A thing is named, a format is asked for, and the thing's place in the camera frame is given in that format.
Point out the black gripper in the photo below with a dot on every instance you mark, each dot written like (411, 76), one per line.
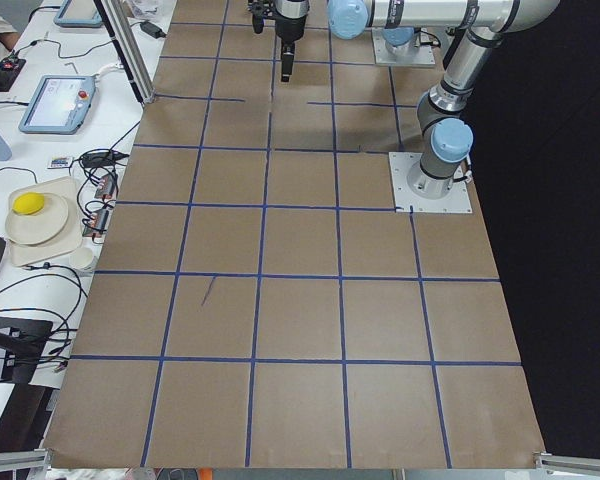
(289, 28)

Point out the black power adapter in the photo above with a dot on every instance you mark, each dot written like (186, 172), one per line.
(152, 29)

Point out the blue teach pendant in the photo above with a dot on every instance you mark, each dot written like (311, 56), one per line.
(78, 14)
(59, 105)

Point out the white paper cup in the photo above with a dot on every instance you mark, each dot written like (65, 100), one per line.
(83, 260)

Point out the yellow lemon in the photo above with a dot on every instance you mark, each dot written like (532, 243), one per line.
(28, 203)

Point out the beige plate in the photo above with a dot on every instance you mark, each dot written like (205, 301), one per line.
(40, 227)

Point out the beige tray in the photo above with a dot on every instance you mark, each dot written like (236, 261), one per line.
(66, 241)

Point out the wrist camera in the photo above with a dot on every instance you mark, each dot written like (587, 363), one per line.
(260, 10)

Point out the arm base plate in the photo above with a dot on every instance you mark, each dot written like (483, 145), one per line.
(416, 192)
(415, 53)

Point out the aluminium frame post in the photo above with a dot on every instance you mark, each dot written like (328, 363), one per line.
(120, 33)

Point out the black camera stand base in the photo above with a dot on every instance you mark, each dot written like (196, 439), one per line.
(22, 342)

